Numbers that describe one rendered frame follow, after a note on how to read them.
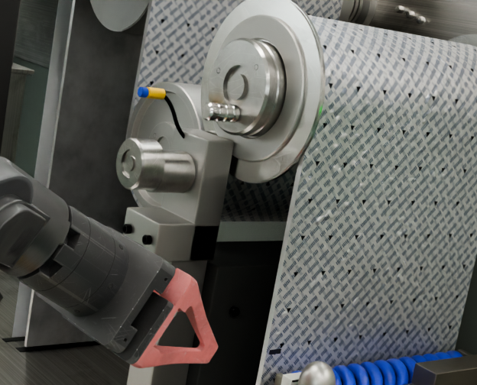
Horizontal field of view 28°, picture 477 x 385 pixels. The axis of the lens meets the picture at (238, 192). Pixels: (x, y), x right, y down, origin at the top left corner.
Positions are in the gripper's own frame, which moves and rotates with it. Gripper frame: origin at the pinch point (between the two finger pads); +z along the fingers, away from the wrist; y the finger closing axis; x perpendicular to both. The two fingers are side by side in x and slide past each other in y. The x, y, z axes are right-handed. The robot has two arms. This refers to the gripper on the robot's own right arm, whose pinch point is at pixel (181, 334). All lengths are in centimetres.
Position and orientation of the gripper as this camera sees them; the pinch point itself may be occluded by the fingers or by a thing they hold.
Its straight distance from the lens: 69.9
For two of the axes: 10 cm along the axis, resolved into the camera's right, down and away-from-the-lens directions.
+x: 5.5, -8.2, 1.6
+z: 5.8, 5.1, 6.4
